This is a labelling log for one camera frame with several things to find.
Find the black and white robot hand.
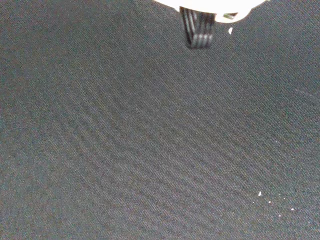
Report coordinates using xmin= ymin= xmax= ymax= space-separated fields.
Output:
xmin=151 ymin=0 xmax=270 ymax=50

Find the black bench cloth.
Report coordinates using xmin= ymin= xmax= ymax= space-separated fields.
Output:
xmin=0 ymin=0 xmax=320 ymax=240

